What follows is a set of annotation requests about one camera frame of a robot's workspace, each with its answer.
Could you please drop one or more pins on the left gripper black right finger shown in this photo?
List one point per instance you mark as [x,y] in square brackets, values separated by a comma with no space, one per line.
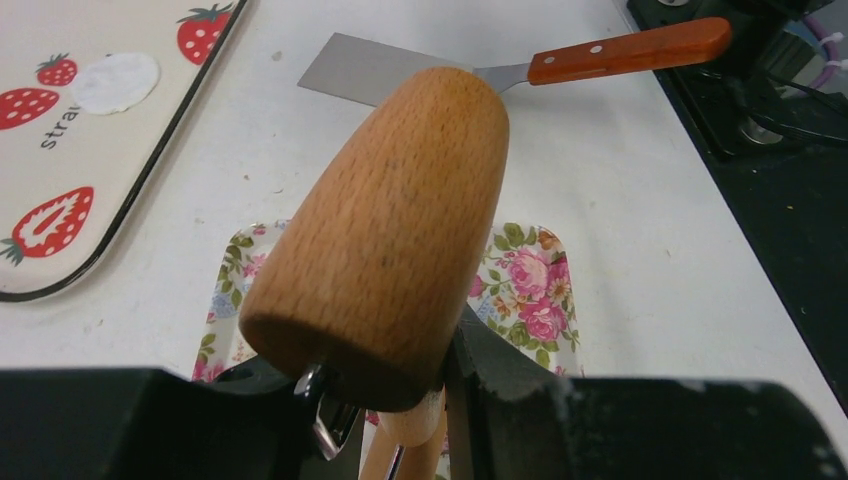
[510,418]

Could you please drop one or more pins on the floral pattern tray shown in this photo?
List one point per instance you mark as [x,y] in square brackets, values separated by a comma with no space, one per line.
[522,292]

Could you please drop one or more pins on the strawberry pattern tray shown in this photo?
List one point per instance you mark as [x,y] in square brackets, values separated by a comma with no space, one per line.
[69,178]

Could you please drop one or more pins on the flat round dumpling wrapper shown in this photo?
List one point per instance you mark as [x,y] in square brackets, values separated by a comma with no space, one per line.
[115,83]

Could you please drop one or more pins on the metal spatula wooden handle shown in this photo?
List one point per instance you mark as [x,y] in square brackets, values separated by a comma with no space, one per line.
[367,72]

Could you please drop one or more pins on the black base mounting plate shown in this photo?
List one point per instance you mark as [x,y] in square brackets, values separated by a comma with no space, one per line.
[775,144]

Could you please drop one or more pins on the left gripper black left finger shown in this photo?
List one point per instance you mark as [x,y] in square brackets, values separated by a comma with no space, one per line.
[146,423]

